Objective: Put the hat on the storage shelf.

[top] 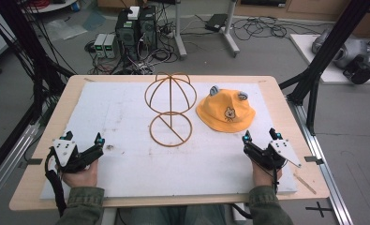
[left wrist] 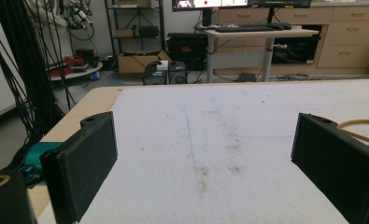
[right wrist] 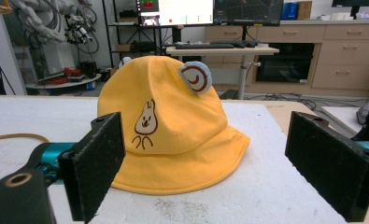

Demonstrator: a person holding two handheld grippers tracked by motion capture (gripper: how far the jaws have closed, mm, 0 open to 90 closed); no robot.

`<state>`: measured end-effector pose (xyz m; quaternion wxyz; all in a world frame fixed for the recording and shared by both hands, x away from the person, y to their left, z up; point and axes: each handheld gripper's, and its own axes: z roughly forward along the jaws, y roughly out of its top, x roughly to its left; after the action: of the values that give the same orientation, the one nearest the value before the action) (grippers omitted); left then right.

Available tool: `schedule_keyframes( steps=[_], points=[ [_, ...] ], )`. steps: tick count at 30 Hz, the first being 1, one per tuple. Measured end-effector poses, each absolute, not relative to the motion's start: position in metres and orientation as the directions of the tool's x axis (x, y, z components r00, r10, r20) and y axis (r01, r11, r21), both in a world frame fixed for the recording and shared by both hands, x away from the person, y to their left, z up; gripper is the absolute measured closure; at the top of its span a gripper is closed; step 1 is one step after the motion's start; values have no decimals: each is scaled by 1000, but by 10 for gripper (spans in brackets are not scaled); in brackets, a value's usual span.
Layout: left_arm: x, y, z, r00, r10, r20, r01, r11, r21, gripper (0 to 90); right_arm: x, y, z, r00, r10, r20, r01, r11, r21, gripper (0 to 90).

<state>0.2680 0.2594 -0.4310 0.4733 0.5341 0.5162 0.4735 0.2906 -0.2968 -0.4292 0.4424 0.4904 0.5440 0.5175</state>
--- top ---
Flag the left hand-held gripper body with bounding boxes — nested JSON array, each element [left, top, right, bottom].
[[46, 138, 106, 174]]

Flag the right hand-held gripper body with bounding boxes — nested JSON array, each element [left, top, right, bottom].
[[243, 138, 303, 172]]

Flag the yellow bucket hat with ears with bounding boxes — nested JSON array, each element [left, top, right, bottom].
[[195, 84, 257, 134]]

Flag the wooden wire hat stand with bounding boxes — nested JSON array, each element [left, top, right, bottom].
[[143, 71, 198, 148]]

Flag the person's right hand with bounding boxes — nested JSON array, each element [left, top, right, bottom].
[[251, 160, 284, 188]]

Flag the person's left hand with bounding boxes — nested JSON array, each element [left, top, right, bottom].
[[62, 158, 99, 188]]

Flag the thin wooden stick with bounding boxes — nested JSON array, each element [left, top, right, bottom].
[[292, 172, 318, 195]]

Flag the white foam mat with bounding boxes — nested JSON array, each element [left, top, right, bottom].
[[39, 81, 300, 202]]

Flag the black tape cross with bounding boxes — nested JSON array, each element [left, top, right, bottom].
[[304, 201, 333, 218]]

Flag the white floor board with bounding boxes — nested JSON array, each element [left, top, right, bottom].
[[289, 33, 370, 85]]

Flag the grey power supply unit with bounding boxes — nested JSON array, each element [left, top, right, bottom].
[[103, 34, 118, 59], [93, 33, 108, 58]]

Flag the person's legs in jeans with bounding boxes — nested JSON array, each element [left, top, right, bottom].
[[127, 204, 228, 225]]

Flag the black device on board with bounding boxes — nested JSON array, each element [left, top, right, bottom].
[[342, 55, 370, 85]]

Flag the clear plastic sheet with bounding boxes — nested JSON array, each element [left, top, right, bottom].
[[44, 18, 88, 42]]

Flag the grey helmet-like device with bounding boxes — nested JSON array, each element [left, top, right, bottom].
[[311, 28, 370, 71]]

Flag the black computer tower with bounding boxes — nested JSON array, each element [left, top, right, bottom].
[[114, 8, 141, 61], [138, 5, 159, 53]]

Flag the black flat box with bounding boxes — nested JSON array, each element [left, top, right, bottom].
[[204, 13, 229, 33]]

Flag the white box on computer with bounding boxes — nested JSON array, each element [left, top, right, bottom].
[[127, 6, 141, 21]]

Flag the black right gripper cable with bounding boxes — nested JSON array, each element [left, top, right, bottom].
[[271, 168, 281, 195]]

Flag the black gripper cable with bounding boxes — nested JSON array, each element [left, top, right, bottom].
[[44, 146, 68, 218], [271, 168, 281, 195]]

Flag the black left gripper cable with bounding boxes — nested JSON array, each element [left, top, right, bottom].
[[44, 146, 68, 218]]

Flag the aluminium rail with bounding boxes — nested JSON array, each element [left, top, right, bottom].
[[286, 96, 356, 225], [0, 122, 40, 209]]

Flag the black cable under table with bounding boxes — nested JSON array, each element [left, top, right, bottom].
[[229, 202, 253, 220]]

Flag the tangle of cables by computers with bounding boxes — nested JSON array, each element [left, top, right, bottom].
[[84, 40, 179, 76]]

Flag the black metal frame stand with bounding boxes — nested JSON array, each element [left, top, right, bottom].
[[0, 0, 76, 126], [278, 0, 370, 137]]

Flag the white table frame legs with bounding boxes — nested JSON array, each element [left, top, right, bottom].
[[172, 0, 241, 61]]

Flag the tangle of black floor cables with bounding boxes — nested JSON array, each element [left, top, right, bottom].
[[230, 16, 326, 42]]

